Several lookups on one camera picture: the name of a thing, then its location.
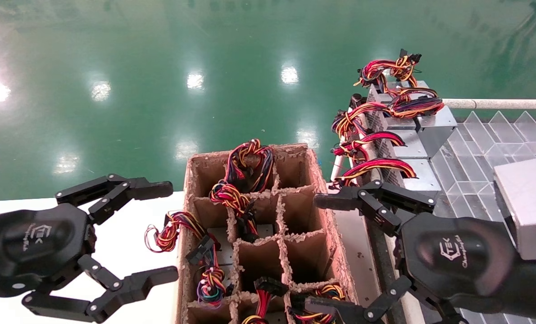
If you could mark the white horizontal rail tube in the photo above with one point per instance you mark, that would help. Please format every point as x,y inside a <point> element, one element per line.
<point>497,104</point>

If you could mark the small black knob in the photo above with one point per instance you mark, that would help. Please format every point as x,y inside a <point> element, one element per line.
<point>356,100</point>

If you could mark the brown cardboard divider box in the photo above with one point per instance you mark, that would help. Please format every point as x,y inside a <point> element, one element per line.
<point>304,252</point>

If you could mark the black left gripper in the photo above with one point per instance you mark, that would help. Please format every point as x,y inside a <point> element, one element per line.
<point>29,252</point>

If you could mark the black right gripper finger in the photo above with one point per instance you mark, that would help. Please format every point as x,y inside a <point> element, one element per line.
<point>340,312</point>

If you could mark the clear ridged plastic sheet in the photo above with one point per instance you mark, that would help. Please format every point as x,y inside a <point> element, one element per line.
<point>479,148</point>

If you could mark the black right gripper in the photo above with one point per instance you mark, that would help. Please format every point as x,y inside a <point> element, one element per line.
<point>466,265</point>

